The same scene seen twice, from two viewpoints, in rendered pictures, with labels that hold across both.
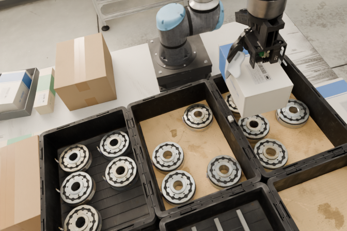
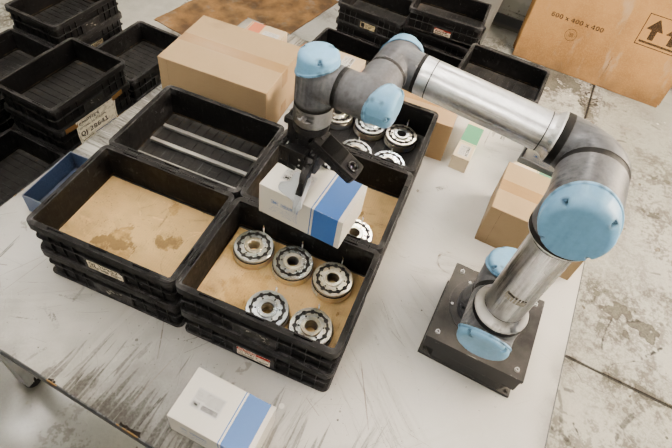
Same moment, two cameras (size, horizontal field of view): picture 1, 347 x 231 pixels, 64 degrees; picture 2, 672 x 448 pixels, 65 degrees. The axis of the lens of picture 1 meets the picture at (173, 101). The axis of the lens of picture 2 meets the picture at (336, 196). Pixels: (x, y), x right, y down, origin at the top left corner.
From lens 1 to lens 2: 1.25 m
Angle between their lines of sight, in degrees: 64
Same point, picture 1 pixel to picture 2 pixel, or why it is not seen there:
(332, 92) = (245, 415)
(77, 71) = (523, 190)
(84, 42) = not seen: hidden behind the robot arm
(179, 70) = (448, 293)
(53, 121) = (488, 176)
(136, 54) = (547, 307)
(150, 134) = (375, 197)
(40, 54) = not seen: outside the picture
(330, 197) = (176, 255)
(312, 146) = (221, 293)
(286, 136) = (253, 285)
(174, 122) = (370, 221)
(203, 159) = not seen: hidden behind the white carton
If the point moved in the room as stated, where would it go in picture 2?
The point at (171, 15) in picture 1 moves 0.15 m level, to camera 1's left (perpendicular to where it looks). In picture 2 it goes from (503, 258) to (522, 216)
